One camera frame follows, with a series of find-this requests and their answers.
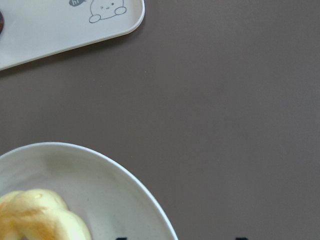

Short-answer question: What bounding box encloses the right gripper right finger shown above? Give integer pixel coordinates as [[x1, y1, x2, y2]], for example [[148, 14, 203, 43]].
[[235, 236, 248, 240]]

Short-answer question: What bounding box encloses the white plate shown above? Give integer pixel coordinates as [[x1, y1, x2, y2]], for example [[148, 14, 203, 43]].
[[0, 142, 177, 240]]

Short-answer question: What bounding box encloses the glazed donut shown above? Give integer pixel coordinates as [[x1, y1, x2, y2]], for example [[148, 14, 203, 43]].
[[0, 188, 92, 240]]

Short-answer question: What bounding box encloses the cream rabbit tray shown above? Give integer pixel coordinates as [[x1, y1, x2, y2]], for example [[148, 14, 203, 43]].
[[0, 0, 145, 70]]

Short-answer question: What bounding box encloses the dark drink bottle on tray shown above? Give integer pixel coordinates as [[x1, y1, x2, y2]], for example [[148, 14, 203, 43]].
[[0, 11, 5, 34]]

